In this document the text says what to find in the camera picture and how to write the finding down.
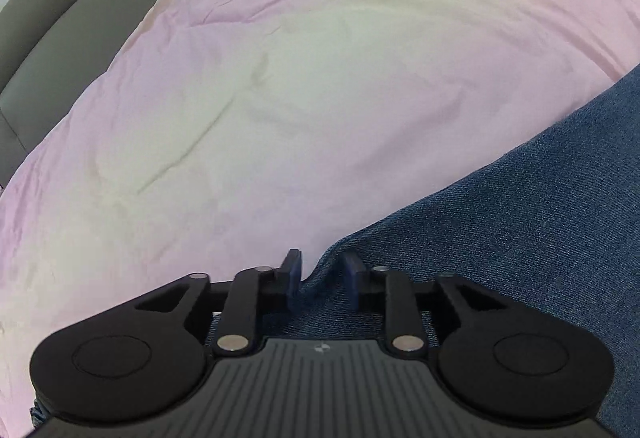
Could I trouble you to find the pink duvet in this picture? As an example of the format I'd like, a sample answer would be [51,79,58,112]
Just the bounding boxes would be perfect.
[0,0,640,438]

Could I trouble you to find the blue denim pants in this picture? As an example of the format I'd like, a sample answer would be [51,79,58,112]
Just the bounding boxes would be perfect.
[30,63,640,438]

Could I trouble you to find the grey padded headboard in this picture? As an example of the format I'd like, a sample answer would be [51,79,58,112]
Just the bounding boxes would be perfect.
[0,0,237,191]

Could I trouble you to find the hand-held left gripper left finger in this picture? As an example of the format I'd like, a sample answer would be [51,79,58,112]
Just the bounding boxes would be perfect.
[135,248,304,359]

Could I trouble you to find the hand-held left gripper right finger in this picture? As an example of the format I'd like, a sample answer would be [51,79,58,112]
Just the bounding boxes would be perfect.
[342,250,506,358]

